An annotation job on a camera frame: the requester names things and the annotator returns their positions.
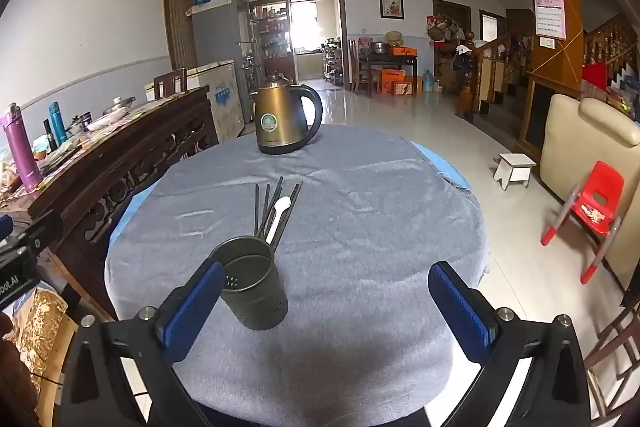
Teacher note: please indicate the clear water jug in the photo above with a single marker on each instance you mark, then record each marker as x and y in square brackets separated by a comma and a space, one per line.
[428, 82]

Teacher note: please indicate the gold patterned bag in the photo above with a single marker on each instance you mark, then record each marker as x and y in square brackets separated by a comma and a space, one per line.
[40, 332]

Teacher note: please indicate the white chest freezer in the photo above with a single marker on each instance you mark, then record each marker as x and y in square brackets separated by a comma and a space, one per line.
[225, 97]

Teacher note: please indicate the large orange box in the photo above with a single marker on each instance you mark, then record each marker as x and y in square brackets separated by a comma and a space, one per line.
[392, 77]

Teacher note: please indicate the glass pot lid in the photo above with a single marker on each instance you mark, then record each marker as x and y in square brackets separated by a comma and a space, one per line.
[119, 106]

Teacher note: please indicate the shelf rack with bottles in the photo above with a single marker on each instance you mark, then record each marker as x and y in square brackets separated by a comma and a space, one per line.
[270, 42]

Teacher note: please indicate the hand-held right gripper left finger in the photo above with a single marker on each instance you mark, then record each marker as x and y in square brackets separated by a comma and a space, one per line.
[195, 307]

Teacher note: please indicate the purple thermos bottle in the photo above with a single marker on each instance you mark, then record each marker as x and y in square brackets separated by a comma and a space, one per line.
[22, 152]

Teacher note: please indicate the orange box with picture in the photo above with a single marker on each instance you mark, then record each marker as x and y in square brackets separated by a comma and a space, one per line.
[405, 88]

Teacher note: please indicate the white plastic spoon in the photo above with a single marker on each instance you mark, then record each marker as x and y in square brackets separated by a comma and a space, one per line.
[282, 205]

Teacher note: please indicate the metal bowl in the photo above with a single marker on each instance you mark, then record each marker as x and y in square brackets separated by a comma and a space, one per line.
[378, 47]

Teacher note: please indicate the woven basket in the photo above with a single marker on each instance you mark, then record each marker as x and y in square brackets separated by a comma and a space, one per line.
[394, 38]

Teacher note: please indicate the red plastic child chair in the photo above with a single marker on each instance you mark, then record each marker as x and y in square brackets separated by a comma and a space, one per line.
[600, 197]

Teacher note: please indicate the gold electric kettle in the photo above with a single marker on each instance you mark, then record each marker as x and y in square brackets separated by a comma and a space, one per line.
[280, 117]

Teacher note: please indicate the wooden stair railing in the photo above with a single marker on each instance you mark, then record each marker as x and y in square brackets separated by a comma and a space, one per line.
[495, 57]

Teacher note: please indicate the small white stool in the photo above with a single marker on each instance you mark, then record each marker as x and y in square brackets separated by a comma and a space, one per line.
[515, 163]

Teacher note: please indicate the teal thermos bottle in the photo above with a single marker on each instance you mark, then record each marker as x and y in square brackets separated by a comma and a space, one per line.
[57, 124]

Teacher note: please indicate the brown beaded curtain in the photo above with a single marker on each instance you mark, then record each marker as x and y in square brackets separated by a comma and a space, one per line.
[187, 7]

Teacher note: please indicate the black bottle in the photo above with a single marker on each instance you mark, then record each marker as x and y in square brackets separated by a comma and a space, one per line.
[49, 137]

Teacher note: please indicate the lattice wooden chair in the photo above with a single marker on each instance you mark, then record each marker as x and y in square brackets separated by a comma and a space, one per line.
[615, 347]

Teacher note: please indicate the grey tablecloth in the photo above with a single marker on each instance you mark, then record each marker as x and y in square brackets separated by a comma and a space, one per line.
[375, 207]

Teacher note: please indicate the grey refrigerator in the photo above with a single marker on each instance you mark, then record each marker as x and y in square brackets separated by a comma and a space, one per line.
[215, 32]

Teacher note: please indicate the framed wall picture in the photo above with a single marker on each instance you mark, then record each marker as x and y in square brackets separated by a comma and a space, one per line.
[391, 5]

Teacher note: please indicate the blue table cover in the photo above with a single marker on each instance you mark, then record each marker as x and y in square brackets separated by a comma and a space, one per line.
[442, 167]

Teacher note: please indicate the dark green metal utensil holder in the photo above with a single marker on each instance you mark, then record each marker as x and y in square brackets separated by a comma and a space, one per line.
[260, 297]

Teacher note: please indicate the pink wall calendar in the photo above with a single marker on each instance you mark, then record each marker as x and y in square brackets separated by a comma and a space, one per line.
[550, 19]

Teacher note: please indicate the carved dark wooden sideboard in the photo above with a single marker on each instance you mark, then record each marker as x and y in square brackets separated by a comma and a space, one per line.
[125, 167]

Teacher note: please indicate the cream leather armchair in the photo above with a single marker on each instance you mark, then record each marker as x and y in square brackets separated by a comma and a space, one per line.
[575, 142]

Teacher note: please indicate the flat orange box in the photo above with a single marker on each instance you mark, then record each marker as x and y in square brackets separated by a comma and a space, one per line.
[403, 51]

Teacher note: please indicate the wooden dining chair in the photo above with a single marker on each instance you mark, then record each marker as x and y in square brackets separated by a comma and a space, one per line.
[357, 67]

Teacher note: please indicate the dark wooden side table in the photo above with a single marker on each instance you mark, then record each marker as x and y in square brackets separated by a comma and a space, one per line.
[400, 59]

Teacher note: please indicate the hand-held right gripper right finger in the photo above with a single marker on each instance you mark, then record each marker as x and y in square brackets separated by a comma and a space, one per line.
[460, 312]

